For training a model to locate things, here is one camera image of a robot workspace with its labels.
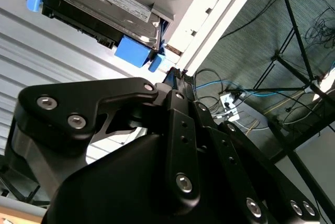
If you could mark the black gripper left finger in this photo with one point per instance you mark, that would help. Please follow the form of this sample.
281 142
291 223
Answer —
78 98

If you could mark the hard disk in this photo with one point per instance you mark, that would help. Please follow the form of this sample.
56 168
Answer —
104 6

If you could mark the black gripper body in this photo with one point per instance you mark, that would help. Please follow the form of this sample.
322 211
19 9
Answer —
117 182

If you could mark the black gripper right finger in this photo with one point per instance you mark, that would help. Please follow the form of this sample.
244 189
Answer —
235 161

